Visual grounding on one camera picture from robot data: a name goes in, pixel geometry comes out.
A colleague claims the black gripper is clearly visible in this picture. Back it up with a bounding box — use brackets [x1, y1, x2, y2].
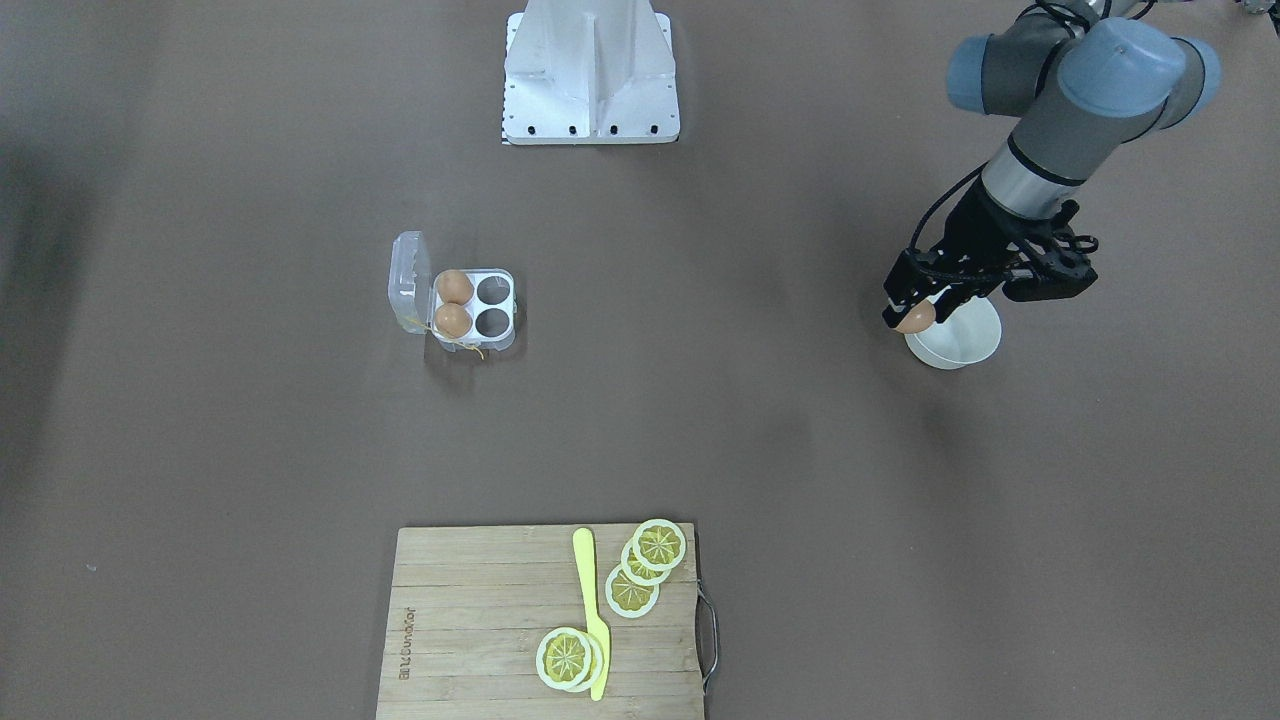
[882, 179, 1100, 331]

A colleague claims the brown egg from bowl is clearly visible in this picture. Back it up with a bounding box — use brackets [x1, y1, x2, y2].
[893, 299, 936, 334]

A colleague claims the clear plastic egg box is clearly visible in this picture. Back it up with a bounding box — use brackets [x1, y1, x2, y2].
[387, 231, 518, 356]

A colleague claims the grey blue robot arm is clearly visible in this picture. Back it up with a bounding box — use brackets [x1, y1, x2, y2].
[882, 1, 1222, 334]

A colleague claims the brown egg far slot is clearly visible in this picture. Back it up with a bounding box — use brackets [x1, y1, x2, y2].
[435, 269, 475, 307]

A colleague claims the brown egg slot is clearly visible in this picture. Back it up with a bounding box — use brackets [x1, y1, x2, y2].
[433, 302, 474, 340]
[435, 269, 475, 307]

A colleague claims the brown egg near slot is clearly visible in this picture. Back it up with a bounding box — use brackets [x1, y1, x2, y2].
[433, 302, 474, 340]

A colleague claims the white bowl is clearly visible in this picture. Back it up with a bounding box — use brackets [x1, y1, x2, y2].
[905, 297, 1004, 370]

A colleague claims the lemon slice outer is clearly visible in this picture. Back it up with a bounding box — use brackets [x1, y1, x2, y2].
[631, 518, 689, 571]

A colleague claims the lemon slice middle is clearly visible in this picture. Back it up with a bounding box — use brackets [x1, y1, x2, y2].
[620, 539, 672, 587]

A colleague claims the yellow plastic knife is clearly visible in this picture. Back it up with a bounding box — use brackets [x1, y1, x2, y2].
[571, 527, 612, 702]

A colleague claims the lemon slice under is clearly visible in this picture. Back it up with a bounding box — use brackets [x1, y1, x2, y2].
[566, 633, 605, 693]

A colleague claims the lemon slice top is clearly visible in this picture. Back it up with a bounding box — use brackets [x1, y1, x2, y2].
[535, 626, 589, 692]

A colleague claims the wooden cutting board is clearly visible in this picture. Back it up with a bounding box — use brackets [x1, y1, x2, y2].
[376, 521, 719, 719]

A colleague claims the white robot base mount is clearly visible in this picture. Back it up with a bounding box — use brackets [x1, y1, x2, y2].
[500, 1, 681, 146]

